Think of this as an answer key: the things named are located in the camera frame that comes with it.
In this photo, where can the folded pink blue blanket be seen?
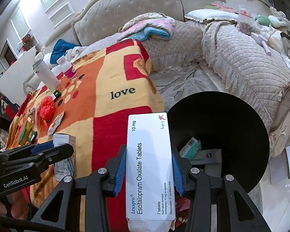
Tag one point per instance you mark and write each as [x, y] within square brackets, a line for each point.
[157, 27]

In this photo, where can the white flat box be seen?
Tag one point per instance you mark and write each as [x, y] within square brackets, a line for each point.
[207, 157]

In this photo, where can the white pink-label pill bottle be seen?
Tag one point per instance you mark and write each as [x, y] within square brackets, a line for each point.
[67, 69]

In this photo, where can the white thermos bottle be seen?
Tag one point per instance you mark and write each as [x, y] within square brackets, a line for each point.
[47, 76]

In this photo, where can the dark green packet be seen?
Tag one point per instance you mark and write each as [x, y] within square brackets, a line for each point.
[32, 135]

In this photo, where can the person's left hand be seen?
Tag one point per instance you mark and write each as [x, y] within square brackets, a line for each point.
[12, 205]

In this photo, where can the orange white snack wrapper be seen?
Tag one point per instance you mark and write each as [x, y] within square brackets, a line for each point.
[55, 123]

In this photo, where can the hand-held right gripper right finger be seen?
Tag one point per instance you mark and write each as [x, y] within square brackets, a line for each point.
[178, 174]

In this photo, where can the green plush toy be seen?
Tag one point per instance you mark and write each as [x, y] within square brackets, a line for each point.
[270, 20]

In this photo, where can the red plastic bag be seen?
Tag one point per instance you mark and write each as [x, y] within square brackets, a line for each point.
[47, 108]

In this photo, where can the white medicine box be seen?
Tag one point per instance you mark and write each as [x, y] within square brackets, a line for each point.
[147, 174]

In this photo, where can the white cabinet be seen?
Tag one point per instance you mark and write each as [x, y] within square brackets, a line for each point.
[14, 72]

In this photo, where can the grey patterned sheet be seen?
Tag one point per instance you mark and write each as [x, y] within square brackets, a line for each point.
[188, 87]

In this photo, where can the white garment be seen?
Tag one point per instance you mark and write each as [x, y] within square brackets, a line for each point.
[73, 53]

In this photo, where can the grey quilted bedspread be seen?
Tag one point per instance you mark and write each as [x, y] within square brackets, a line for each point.
[232, 65]

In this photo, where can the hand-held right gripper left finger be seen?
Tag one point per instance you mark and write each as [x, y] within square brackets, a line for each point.
[119, 174]

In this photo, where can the floral patterned pillow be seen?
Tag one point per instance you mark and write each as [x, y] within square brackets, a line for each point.
[145, 17]

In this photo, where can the pink white stick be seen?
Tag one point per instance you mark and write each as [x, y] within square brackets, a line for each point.
[264, 44]

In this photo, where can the cream carved bed frame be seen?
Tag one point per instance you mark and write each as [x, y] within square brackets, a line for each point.
[285, 125]

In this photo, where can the beige paper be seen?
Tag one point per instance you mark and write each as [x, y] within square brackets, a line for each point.
[32, 113]

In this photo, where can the beige tufted headboard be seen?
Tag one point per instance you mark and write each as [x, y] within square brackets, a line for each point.
[125, 7]

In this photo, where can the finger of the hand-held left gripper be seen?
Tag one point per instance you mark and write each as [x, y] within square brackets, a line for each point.
[58, 153]
[42, 148]

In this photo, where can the white frilled pillow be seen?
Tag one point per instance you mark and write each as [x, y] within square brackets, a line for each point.
[207, 14]

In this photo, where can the green white small box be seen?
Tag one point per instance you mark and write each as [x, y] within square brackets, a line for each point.
[56, 95]

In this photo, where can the orange red printed blanket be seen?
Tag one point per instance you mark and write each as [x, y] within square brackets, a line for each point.
[116, 77]

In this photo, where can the clear plastic bag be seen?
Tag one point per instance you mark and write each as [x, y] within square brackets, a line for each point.
[246, 21]

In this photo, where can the black trash bin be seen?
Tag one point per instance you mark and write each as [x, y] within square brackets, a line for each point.
[220, 120]

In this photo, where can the blue garment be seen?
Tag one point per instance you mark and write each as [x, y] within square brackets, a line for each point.
[60, 50]

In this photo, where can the red hanging bag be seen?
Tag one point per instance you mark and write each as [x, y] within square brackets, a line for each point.
[26, 42]

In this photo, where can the small white printed box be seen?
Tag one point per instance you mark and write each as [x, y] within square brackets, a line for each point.
[64, 171]

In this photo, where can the teal medicine box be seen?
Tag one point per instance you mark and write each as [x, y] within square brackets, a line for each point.
[189, 147]

